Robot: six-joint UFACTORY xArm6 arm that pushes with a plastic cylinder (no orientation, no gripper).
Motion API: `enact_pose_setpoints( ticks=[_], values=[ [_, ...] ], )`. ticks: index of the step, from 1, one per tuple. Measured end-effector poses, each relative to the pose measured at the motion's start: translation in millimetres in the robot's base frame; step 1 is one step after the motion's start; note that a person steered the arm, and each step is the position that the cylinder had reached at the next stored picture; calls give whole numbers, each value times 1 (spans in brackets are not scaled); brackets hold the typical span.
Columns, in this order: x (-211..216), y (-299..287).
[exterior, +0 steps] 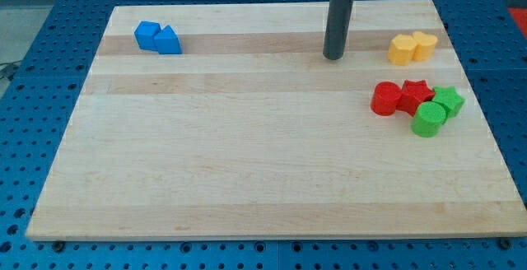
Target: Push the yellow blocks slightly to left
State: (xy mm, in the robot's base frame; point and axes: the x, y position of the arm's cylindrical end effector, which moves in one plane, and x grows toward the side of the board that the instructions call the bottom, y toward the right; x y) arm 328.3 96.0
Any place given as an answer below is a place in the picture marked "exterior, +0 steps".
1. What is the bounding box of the blue pentagon block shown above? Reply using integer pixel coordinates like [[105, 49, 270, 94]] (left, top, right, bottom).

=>
[[154, 26, 182, 54]]

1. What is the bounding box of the wooden board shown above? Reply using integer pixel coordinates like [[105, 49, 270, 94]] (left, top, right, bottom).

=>
[[26, 0, 526, 241]]

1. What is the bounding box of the yellow hexagon block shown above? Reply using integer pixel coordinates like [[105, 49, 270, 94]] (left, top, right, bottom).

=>
[[387, 35, 417, 66]]

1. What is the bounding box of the black cable on floor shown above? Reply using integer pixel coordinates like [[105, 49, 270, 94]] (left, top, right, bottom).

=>
[[0, 59, 21, 82]]

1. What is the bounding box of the red cylinder block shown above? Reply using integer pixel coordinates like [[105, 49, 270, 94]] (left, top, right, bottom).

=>
[[370, 81, 402, 116]]

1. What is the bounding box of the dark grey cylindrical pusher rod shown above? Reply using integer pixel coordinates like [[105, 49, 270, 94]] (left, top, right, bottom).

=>
[[323, 0, 354, 60]]

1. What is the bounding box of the green star block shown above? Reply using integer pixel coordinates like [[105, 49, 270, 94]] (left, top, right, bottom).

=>
[[432, 86, 465, 119]]

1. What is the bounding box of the green cylinder block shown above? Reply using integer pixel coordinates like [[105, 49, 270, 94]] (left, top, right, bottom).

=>
[[411, 101, 446, 137]]

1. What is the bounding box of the blue cube block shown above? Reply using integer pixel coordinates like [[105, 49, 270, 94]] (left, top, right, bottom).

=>
[[134, 21, 161, 51]]

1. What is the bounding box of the red star block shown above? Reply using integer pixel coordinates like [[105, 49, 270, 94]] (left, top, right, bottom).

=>
[[396, 80, 435, 116]]

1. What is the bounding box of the yellow heart block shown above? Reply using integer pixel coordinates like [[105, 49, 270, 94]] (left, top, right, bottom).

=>
[[413, 31, 438, 61]]

